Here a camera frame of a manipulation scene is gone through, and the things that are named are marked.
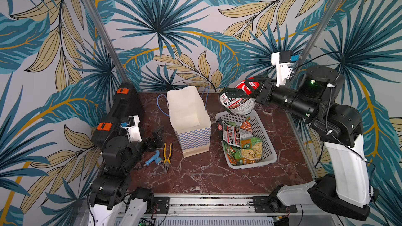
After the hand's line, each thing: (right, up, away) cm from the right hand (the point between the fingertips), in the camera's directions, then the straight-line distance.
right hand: (246, 81), depth 49 cm
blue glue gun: (-37, -36, +35) cm, 63 cm away
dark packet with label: (+3, -24, +41) cm, 48 cm away
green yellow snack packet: (+11, -30, +31) cm, 45 cm away
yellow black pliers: (-33, -38, +37) cm, 63 cm away
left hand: (-33, -17, +14) cm, 40 cm away
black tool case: (-54, -5, +34) cm, 64 cm away
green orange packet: (+1, -31, +33) cm, 46 cm away
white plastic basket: (+22, -33, +35) cm, 53 cm away
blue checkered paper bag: (-21, -18, +55) cm, 62 cm away
